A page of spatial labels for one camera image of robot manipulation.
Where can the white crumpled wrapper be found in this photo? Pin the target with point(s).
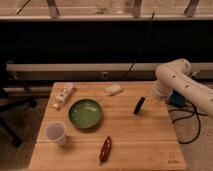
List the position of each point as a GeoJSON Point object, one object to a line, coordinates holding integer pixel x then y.
{"type": "Point", "coordinates": [63, 96]}

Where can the blue robot base clamp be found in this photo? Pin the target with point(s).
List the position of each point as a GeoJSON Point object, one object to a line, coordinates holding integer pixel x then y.
{"type": "Point", "coordinates": [177, 100]}

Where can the green ceramic bowl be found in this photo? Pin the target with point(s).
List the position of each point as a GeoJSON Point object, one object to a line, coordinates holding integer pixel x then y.
{"type": "Point", "coordinates": [85, 113]}

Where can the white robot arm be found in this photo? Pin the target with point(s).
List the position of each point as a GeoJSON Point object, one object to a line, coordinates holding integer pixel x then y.
{"type": "Point", "coordinates": [175, 76]}

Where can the red chili pepper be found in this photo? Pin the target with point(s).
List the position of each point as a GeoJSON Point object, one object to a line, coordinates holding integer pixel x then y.
{"type": "Point", "coordinates": [105, 150]}

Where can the white plastic cup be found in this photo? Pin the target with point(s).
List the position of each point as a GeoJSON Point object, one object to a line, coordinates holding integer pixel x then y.
{"type": "Point", "coordinates": [56, 132]}

